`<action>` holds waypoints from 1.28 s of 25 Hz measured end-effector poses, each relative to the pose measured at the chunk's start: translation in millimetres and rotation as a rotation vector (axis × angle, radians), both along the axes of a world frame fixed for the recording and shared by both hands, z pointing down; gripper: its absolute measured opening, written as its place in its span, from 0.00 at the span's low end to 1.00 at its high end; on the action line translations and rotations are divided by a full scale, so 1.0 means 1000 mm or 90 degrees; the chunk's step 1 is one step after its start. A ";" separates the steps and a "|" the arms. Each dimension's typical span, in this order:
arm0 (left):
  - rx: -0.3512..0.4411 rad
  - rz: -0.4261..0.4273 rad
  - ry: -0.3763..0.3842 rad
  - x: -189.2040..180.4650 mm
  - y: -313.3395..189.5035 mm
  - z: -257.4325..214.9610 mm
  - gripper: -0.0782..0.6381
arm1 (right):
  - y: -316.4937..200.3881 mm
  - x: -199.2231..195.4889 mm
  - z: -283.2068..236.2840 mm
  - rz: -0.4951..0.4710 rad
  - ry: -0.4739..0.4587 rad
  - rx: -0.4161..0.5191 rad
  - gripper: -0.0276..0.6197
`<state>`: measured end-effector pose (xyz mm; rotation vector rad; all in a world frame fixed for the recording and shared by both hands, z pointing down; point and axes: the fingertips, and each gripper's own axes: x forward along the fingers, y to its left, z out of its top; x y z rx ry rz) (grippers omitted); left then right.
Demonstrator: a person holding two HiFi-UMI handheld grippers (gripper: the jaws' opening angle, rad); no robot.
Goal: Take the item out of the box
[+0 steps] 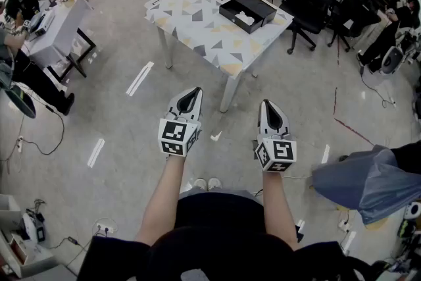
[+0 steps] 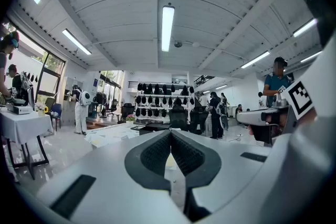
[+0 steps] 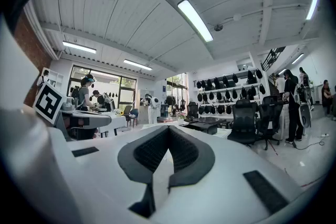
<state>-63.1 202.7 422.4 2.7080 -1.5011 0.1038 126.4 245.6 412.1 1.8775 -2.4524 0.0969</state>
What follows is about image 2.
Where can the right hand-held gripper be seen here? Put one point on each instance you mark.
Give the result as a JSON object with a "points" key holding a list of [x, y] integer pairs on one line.
{"points": [[299, 98]]}

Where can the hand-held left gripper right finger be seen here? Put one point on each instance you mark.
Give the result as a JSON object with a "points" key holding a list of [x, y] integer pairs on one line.
{"points": [[195, 157]]}

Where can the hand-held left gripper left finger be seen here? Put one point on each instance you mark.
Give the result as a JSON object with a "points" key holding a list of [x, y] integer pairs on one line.
{"points": [[147, 165]]}

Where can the black box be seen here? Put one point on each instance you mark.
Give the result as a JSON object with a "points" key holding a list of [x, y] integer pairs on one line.
{"points": [[155, 127]]}

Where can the white box device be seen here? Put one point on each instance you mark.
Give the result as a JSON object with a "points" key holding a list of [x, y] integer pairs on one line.
{"points": [[19, 109]]}

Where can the person's right hand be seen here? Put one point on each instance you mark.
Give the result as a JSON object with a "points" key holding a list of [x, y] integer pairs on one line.
{"points": [[309, 118]]}

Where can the black office chair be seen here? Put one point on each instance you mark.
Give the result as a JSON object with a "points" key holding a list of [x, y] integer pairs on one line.
{"points": [[127, 111], [178, 118], [199, 118]]}

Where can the triangle patterned white tablecloth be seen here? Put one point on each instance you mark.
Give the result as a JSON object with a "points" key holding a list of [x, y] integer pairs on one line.
{"points": [[113, 136]]}

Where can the pink flowers in white pot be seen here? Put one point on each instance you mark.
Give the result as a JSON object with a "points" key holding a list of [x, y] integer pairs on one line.
{"points": [[130, 118]]}

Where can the black stair railing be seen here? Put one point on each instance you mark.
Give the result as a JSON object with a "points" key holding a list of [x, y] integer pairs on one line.
{"points": [[203, 80]]}

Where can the rack of black bags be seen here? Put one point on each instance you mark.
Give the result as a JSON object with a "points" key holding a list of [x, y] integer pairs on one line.
{"points": [[162, 99]]}

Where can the rack of dark clothes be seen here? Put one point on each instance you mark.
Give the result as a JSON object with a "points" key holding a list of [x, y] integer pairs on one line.
{"points": [[101, 98]]}

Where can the dark framed window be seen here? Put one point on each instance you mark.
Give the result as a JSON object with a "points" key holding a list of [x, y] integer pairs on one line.
{"points": [[50, 76], [110, 84]]}

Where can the round white ceiling fixture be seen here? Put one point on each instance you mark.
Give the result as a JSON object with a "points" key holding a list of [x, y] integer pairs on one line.
{"points": [[195, 44]]}

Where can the round white backpack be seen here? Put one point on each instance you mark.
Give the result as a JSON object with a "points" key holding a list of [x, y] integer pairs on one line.
{"points": [[85, 98]]}

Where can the round grey ceiling fixture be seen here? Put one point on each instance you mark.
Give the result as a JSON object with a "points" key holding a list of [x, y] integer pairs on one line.
{"points": [[178, 44]]}

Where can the blue chair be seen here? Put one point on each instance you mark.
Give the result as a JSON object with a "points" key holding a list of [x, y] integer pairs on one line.
{"points": [[56, 111]]}

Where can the sunflower in small vase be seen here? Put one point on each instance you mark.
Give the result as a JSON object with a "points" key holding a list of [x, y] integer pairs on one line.
{"points": [[42, 110]]}

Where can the table with white cloth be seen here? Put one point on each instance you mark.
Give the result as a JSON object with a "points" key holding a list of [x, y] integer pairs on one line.
{"points": [[23, 123]]}

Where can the person's black top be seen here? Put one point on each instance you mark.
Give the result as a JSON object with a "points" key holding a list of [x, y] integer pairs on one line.
{"points": [[323, 8]]}

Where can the black picture frame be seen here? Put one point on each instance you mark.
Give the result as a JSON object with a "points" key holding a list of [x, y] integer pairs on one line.
{"points": [[137, 127]]}

